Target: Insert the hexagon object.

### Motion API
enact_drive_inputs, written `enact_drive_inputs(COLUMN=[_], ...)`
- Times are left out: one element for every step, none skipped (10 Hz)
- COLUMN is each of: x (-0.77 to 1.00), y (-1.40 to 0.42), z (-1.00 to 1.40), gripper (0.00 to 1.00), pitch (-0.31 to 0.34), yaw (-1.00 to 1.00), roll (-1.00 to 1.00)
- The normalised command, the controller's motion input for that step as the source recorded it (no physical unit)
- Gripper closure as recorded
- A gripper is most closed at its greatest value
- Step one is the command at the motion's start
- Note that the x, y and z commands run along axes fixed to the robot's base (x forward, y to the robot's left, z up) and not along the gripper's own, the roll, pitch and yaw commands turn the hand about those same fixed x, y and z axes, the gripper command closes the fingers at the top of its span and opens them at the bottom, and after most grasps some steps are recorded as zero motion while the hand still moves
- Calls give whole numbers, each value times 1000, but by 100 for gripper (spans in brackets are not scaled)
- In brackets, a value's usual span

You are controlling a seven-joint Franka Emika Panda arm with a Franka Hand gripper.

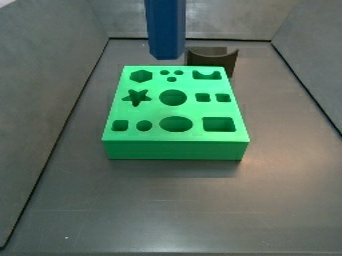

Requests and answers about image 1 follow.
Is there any blue hexagonal peg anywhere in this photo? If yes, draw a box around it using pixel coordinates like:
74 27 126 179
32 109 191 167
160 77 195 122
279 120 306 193
144 0 186 60

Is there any green shape sorter block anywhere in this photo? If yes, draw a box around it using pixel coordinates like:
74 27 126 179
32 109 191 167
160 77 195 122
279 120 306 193
102 66 250 160

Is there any black curved block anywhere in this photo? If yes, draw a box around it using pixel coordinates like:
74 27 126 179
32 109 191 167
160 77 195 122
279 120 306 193
186 47 239 77

